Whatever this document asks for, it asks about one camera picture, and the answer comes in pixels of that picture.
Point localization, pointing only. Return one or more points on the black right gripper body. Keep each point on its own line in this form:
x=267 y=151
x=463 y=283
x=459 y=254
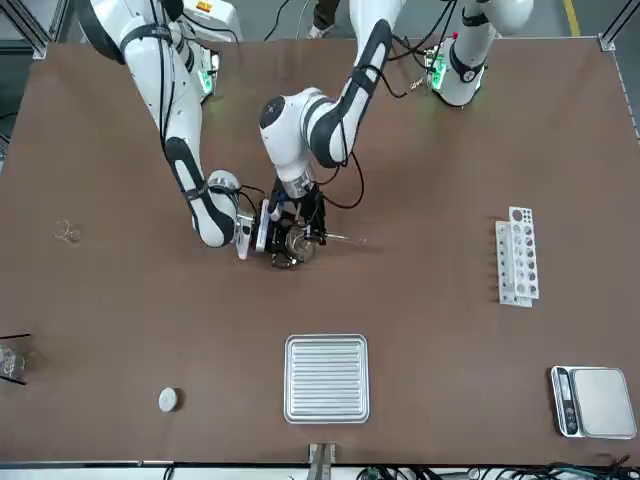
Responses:
x=277 y=235

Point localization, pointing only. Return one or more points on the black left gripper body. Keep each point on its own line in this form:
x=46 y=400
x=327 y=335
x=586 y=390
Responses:
x=312 y=205

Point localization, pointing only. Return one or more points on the clear glass beaker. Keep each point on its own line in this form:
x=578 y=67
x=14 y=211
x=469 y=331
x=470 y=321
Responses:
x=300 y=247

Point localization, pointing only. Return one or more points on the clear glass test tube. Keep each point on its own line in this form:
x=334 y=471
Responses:
x=350 y=240

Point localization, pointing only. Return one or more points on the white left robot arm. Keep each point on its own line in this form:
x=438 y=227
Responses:
x=290 y=130

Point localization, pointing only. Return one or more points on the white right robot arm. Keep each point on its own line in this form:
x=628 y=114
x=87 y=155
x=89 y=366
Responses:
x=172 y=100

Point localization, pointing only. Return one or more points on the white test tube rack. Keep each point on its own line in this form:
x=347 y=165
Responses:
x=520 y=260

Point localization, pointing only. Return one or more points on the ribbed metal tray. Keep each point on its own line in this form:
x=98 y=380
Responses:
x=326 y=379

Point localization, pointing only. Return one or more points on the small white jar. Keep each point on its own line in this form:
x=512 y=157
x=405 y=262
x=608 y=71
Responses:
x=170 y=400

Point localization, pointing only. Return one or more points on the person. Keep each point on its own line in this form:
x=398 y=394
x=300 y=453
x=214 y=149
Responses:
x=325 y=15

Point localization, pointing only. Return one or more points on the silver digital scale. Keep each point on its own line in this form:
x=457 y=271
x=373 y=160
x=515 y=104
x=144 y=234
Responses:
x=600 y=402

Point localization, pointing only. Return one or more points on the aluminium frame post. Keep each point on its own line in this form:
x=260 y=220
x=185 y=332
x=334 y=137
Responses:
x=30 y=30
x=607 y=41
x=322 y=460

